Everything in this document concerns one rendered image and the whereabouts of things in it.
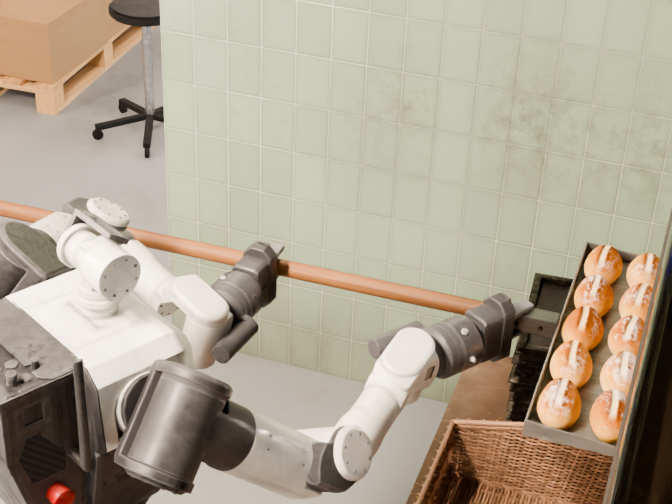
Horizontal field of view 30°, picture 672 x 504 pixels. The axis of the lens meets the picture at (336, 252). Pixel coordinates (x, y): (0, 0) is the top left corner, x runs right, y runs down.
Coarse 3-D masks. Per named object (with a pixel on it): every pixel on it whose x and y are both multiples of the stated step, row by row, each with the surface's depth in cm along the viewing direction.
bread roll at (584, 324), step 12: (576, 312) 207; (588, 312) 206; (564, 324) 208; (576, 324) 205; (588, 324) 204; (600, 324) 206; (564, 336) 206; (576, 336) 204; (588, 336) 204; (600, 336) 206; (588, 348) 205
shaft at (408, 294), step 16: (0, 208) 236; (16, 208) 235; (32, 208) 235; (144, 240) 228; (160, 240) 227; (176, 240) 227; (192, 240) 227; (192, 256) 226; (208, 256) 225; (224, 256) 224; (240, 256) 223; (288, 272) 221; (304, 272) 220; (320, 272) 219; (336, 272) 219; (352, 288) 218; (368, 288) 217; (384, 288) 216; (400, 288) 215; (416, 288) 215; (416, 304) 215; (432, 304) 214; (448, 304) 213; (464, 304) 212; (480, 304) 212
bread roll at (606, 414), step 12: (600, 396) 190; (612, 396) 188; (624, 396) 188; (600, 408) 187; (612, 408) 186; (624, 408) 186; (600, 420) 186; (612, 420) 185; (600, 432) 186; (612, 432) 185
